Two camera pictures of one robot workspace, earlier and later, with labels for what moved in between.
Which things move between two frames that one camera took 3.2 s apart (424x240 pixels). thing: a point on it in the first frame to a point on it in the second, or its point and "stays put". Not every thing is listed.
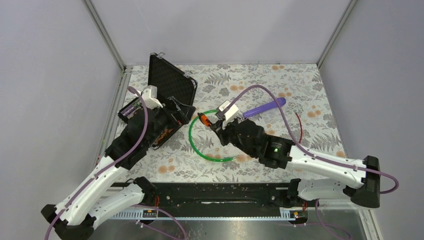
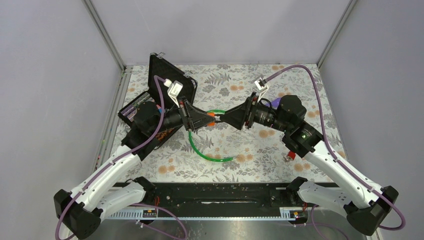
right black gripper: [222, 133] to [236, 116]
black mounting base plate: [193, 195] stays put
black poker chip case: [170, 86] stays put
